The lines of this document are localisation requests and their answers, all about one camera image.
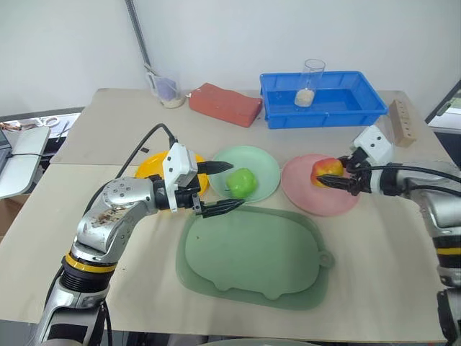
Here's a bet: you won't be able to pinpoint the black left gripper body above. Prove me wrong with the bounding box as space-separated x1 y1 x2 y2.
174 161 210 217

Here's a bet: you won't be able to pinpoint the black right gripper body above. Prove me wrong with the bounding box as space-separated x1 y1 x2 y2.
341 149 374 198

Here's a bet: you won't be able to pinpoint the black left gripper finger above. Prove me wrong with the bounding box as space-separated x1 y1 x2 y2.
201 198 246 219
205 161 235 176

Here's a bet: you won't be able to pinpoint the red yellow apple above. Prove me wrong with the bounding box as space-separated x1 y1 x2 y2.
310 156 344 188

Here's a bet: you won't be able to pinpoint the pink plate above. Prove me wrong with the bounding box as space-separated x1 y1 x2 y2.
281 154 361 217

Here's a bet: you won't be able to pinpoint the green plate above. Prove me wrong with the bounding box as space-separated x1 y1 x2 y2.
208 145 281 203

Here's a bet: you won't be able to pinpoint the yellow plate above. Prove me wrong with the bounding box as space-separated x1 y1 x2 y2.
135 151 212 198

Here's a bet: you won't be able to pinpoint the green apple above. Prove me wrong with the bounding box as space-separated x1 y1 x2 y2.
225 167 259 199

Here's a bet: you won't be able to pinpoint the blue plastic bin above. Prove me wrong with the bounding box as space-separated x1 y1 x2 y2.
259 71 389 130

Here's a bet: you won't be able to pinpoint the large green plastic tray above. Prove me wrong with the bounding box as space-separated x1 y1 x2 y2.
175 205 336 311

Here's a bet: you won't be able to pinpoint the red brick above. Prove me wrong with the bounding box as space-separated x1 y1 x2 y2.
189 82 263 128

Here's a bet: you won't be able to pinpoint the wooden block with holes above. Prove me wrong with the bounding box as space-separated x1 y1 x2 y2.
388 99 419 148

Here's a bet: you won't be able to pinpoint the clear measuring cup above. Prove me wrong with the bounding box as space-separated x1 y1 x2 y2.
145 64 187 109

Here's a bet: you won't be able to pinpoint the clear drinking glass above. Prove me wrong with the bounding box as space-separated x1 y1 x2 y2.
294 58 326 108

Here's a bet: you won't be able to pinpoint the purple scoop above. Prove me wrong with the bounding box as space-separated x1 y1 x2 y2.
154 76 177 101

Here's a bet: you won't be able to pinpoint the black framed screen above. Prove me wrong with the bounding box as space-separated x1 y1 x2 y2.
424 78 461 125

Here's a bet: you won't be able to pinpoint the white side table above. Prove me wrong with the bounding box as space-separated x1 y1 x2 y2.
0 106 87 200

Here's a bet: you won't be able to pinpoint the grey laptop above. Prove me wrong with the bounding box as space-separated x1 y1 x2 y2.
0 125 52 199

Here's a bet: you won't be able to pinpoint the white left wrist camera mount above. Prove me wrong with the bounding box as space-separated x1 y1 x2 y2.
161 143 200 213

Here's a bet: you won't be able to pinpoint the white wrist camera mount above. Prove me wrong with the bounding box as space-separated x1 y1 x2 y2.
351 125 394 195
161 143 200 213

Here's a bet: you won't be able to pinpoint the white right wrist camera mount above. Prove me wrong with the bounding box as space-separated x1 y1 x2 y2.
351 125 394 195

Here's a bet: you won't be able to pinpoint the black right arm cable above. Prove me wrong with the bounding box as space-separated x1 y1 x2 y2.
363 162 461 198

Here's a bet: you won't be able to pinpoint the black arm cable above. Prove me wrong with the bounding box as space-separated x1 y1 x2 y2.
363 162 461 198
86 123 179 213

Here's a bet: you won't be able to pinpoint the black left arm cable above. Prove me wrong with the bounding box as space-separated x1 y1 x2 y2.
86 123 179 213

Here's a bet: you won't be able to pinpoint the white handled scissors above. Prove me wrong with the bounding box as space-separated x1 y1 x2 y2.
35 115 61 128

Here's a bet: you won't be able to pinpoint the metal flexible hose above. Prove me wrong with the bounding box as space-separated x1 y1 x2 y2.
125 0 160 77

